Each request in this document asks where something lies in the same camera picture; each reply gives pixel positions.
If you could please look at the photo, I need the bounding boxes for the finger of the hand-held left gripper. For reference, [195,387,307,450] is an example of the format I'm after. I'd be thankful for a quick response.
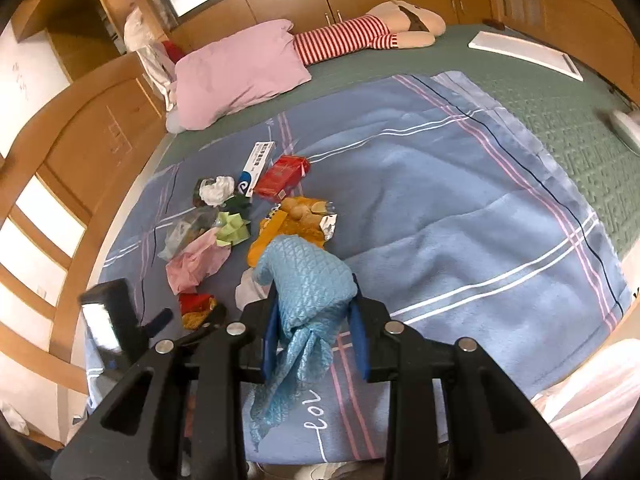
[142,309,174,337]

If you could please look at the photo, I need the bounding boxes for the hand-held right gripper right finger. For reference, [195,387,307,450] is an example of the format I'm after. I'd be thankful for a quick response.
[349,275,592,480]

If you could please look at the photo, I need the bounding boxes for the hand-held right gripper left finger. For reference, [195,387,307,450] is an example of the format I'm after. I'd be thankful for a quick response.
[52,285,281,480]

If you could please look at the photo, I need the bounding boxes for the light blue quilted cloth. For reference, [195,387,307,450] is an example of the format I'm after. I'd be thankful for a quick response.
[248,234,359,442]

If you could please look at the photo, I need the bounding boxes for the white plastic bin bag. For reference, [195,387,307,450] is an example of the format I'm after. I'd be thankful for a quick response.
[530,337,640,466]

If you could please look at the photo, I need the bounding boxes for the red and yellow wrapper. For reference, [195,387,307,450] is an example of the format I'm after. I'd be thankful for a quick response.
[179,292,219,331]

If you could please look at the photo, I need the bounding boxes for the pink plastic bag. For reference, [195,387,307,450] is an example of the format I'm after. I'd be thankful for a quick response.
[166,227,232,295]

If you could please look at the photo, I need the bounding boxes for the clear plastic bag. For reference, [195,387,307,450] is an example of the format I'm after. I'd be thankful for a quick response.
[159,207,221,261]

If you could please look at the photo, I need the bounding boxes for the light green paper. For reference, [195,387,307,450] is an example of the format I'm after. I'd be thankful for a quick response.
[216,211,251,247]

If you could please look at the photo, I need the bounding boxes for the orange snack bag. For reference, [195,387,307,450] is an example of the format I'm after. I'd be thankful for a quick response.
[247,196,331,267]

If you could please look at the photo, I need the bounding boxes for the crumpled white tissue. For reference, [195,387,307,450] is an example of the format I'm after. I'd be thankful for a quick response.
[199,176,235,206]

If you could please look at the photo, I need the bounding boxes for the red cardboard box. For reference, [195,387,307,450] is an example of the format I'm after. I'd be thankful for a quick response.
[254,156,311,199]

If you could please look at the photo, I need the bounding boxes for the blue plaid blanket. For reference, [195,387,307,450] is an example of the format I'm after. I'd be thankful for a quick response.
[97,71,632,463]

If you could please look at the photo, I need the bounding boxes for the white and blue medicine box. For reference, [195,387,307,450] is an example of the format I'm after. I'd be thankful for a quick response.
[237,141,278,199]

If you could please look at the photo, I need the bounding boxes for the wooden headboard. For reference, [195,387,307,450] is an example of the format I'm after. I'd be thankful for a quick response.
[0,50,173,396]

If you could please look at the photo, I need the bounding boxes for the white cloth pile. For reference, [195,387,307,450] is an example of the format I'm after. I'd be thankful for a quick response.
[124,7,177,111]

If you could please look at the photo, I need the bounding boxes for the pink pillow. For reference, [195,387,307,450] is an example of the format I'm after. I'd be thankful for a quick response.
[167,19,313,133]

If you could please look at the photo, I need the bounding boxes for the bed with green bedspread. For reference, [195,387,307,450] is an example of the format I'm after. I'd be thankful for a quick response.
[160,22,640,261]

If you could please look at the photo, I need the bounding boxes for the plush doll in striped dress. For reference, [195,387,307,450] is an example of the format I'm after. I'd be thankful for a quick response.
[292,0,447,67]

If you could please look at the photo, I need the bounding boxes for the white flat board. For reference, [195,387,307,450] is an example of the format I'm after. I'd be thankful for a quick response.
[468,30,585,82]

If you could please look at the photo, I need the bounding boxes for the white plastic device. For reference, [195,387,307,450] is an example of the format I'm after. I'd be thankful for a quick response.
[606,109,640,153]

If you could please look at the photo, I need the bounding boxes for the wooden wall cabinets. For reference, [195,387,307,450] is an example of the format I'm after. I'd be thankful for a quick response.
[170,0,496,56]

